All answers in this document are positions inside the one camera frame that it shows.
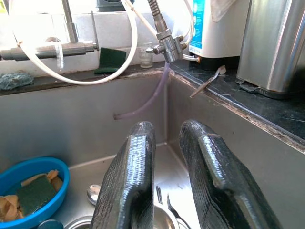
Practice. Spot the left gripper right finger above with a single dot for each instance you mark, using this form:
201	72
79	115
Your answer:
219	186

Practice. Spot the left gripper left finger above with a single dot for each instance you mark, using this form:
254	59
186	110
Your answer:
128	181

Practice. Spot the black fork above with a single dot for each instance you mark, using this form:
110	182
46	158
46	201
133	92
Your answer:
175	210

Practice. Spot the small steel bowl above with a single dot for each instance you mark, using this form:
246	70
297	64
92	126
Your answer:
164	217

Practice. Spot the blue plastic bowl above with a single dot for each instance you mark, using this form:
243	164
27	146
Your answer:
59	190

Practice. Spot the stainless steel sink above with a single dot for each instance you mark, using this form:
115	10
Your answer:
71	124

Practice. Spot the dark blue round lid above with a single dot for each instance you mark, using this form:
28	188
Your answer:
50	224

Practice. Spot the purple soft tube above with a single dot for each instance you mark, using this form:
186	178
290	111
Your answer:
157	93

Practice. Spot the green sponge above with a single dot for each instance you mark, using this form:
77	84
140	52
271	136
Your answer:
35	194

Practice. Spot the thin metal utensil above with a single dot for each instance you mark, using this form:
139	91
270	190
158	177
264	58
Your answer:
207	82

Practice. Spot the dark green scouring pad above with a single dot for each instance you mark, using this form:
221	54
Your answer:
110	59

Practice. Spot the brown rag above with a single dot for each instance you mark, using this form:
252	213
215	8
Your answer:
8	207

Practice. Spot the small clear glass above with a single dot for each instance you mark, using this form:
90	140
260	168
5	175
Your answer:
146	56

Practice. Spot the white water purifier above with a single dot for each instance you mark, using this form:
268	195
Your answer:
219	43

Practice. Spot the stainless steel knife block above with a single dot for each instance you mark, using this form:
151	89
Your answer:
269	47

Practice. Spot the grey scrub pad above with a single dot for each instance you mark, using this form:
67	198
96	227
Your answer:
14	80

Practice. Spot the white cloth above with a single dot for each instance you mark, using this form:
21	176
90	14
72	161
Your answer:
220	9

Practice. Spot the chrome wall tap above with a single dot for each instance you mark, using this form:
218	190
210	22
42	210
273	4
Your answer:
71	48

